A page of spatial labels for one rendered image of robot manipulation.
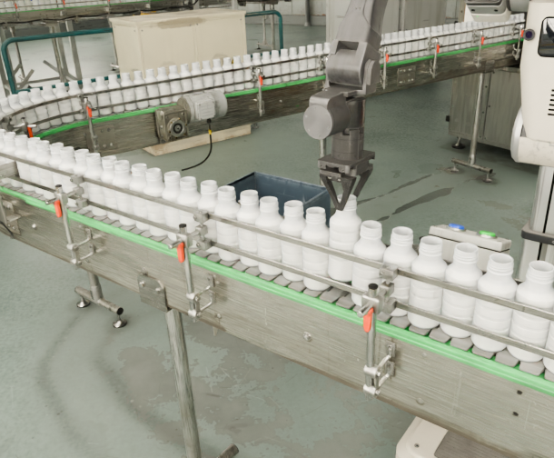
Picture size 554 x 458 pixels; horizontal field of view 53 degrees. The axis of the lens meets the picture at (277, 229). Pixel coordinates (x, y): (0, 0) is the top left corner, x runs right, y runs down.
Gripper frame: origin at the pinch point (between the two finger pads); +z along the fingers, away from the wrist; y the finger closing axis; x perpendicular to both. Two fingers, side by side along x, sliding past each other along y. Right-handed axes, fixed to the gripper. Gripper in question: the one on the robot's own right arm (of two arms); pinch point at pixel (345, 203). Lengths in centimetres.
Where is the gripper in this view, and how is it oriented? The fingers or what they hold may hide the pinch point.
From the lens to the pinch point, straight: 105.4
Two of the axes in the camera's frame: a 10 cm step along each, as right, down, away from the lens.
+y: -6.0, 3.4, -7.3
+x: 8.0, 2.3, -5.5
